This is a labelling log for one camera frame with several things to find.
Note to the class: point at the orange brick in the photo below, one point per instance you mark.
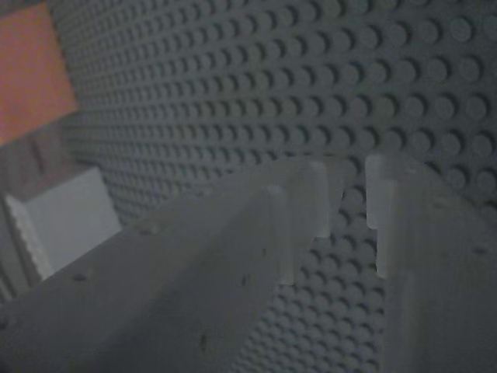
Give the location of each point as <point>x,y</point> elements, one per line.
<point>29,74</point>

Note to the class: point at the grey brick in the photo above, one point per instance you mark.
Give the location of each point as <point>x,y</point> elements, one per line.
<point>66,225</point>

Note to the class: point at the grey studded baseplate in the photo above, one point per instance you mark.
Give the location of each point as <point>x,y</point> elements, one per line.
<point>272,97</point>

